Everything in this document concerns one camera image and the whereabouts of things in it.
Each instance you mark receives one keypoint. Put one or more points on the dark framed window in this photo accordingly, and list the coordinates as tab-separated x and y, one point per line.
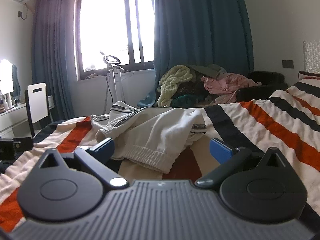
115	30

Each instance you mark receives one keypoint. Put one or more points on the teal hanging cloth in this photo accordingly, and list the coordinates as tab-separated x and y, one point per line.
15	80

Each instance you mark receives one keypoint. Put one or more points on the wall socket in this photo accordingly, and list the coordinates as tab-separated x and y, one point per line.
20	13

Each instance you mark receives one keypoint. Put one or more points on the dark fuzzy garment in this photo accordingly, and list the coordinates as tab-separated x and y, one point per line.
192	88

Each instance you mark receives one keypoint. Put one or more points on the white patterned headboard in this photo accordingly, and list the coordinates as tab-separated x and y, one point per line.
312	55

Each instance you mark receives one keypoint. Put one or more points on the grey green garment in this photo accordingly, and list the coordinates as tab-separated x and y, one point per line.
207	70

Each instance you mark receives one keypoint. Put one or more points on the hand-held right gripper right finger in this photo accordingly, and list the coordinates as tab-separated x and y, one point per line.
220	150

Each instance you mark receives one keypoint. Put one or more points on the lit vanity mirror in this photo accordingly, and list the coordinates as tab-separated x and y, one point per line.
5	76

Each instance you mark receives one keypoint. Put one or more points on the yellow knit garment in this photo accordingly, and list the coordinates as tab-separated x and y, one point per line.
175	80

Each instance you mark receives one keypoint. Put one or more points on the white chair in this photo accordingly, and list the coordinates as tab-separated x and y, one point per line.
37	102

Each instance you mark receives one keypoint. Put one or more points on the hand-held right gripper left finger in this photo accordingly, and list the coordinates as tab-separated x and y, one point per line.
103	148

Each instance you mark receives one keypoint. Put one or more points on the group of cosmetic bottles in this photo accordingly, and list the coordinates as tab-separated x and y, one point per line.
8	101

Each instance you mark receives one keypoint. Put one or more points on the blue curtain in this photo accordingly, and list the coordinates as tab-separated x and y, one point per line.
52	55
200	30

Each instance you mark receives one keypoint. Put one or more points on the white dressing table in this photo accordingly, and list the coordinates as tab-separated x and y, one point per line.
12	117

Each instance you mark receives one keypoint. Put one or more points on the white sweat pants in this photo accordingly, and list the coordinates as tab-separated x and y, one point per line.
160	130

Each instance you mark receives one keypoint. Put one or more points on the striped blanket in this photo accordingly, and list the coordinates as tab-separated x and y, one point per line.
275	130

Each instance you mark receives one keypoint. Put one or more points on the dark wall switch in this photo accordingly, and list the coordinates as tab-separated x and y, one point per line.
287	63

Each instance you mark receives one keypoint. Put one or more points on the black armchair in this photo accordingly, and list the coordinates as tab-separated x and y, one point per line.
265	82

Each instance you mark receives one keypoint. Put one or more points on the pink garment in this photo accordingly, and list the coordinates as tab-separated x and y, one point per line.
225	83

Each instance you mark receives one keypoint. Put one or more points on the white garment steamer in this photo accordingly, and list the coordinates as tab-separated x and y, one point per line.
112	80

